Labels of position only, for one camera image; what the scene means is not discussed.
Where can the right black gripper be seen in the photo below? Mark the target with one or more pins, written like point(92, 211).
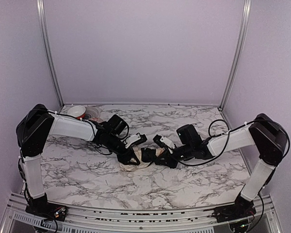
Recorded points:
point(167, 159)

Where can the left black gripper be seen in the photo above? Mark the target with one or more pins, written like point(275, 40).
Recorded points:
point(127, 156)

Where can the cream and black umbrella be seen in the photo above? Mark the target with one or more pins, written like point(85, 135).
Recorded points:
point(140, 158)

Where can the red patterned bowl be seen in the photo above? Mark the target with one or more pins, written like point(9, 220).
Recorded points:
point(96, 119)

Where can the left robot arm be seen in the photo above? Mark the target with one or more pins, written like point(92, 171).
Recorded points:
point(32, 133)

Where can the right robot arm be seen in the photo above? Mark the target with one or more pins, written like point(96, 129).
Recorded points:
point(269, 140)

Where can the orange bowl white inside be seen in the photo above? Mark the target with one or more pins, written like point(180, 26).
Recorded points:
point(77, 111)

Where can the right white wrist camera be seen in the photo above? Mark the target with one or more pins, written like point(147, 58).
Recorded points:
point(164, 142)

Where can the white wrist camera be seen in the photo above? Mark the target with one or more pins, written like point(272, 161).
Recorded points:
point(164, 142)
point(135, 140)

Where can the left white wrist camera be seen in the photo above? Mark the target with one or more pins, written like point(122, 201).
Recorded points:
point(135, 140)

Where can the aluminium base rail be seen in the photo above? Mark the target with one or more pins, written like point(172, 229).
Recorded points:
point(80, 219)

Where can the right aluminium frame post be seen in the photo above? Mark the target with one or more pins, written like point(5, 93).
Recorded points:
point(238, 51)

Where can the aluminium frame post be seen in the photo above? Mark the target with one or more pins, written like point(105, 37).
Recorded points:
point(47, 48)
point(238, 51)

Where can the left aluminium frame post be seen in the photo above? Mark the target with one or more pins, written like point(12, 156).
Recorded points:
point(47, 48)

